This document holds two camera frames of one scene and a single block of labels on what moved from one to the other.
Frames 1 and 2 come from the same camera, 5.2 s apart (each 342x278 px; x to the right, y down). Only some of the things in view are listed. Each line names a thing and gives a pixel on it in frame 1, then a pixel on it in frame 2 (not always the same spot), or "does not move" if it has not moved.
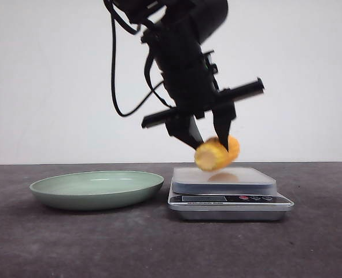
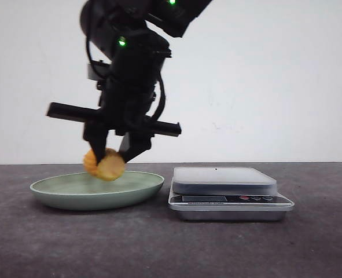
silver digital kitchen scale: [230, 194] does not move
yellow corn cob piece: [212, 154] -> [111, 168]
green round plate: [95, 190] does not move
